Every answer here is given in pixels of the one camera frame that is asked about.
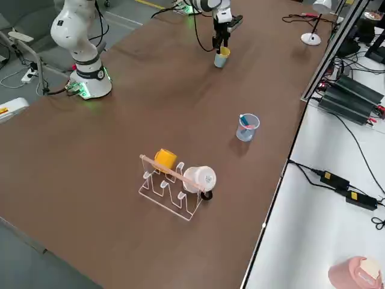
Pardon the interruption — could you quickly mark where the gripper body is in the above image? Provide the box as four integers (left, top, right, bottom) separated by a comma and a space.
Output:
212, 20, 232, 35

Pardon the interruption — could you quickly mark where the blue plastic cup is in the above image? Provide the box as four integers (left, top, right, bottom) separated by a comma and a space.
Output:
214, 53, 229, 69

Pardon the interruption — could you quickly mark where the white desk lamp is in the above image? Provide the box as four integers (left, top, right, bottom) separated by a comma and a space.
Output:
300, 0, 333, 46

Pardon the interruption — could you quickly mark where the clear plastic beaker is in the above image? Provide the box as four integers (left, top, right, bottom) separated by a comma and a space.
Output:
236, 113, 260, 142

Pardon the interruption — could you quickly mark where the yellow mug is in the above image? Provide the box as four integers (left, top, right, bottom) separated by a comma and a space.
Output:
154, 148, 178, 175

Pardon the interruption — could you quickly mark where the black power supply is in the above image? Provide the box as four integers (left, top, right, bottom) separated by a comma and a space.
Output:
318, 86, 375, 126
334, 74, 385, 106

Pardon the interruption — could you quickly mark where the white ceramic mug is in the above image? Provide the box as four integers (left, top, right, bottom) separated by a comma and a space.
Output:
182, 165, 217, 201

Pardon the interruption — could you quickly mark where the green circuit board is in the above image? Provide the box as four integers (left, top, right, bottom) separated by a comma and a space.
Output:
65, 81, 82, 96

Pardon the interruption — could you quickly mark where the black power adapter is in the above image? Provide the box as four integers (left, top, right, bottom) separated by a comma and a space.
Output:
319, 170, 351, 190
345, 189, 378, 211

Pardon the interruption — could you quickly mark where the white power strip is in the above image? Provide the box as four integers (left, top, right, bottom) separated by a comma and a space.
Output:
20, 66, 39, 84

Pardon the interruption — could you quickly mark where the white box yellow label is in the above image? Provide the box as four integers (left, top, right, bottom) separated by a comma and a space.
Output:
0, 97, 30, 125

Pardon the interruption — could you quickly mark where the pink container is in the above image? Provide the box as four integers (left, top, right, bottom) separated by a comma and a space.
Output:
327, 255, 385, 289

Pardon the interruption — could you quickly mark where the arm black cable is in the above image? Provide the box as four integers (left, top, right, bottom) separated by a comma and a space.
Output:
193, 11, 218, 53

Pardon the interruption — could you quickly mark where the black base cable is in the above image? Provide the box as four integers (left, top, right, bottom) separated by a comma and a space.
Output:
150, 5, 181, 19

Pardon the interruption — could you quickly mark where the black lamp cable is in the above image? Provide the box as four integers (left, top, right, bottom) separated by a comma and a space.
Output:
282, 13, 337, 25

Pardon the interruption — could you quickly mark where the aluminium frame rail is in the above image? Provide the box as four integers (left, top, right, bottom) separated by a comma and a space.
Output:
300, 0, 373, 102

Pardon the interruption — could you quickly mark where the white wire cup rack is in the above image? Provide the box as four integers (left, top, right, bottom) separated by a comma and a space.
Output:
138, 154, 211, 222

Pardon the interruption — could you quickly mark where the grey chair frame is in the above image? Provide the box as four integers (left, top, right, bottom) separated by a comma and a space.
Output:
0, 28, 72, 97

